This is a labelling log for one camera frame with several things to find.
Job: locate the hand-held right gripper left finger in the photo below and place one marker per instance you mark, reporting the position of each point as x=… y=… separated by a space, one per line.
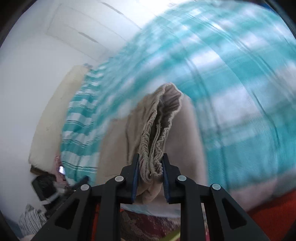
x=135 y=183

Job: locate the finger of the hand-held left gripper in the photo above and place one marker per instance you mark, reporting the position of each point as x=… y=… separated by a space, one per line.
x=81 y=182

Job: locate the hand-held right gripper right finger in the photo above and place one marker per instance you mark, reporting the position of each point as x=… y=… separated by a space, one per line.
x=165 y=183

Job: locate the beige pants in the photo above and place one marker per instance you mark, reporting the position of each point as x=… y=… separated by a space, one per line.
x=152 y=129

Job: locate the striped grey pillow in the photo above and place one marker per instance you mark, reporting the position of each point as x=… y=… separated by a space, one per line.
x=32 y=220

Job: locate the patterned rug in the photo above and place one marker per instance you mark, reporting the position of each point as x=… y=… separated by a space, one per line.
x=143 y=224

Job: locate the beige headboard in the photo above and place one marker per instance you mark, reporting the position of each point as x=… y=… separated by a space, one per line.
x=53 y=120

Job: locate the white wardrobe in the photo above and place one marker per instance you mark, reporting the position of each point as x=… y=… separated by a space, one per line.
x=92 y=25

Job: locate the teal plaid bed cover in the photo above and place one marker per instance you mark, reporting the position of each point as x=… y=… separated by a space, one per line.
x=231 y=92

